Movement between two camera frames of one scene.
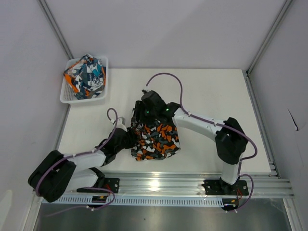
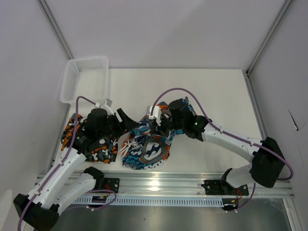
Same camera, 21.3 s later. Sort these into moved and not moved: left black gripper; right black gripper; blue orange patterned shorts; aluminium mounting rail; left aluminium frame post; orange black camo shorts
Moved: orange black camo shorts; left black gripper; right black gripper; blue orange patterned shorts
Not moved: aluminium mounting rail; left aluminium frame post
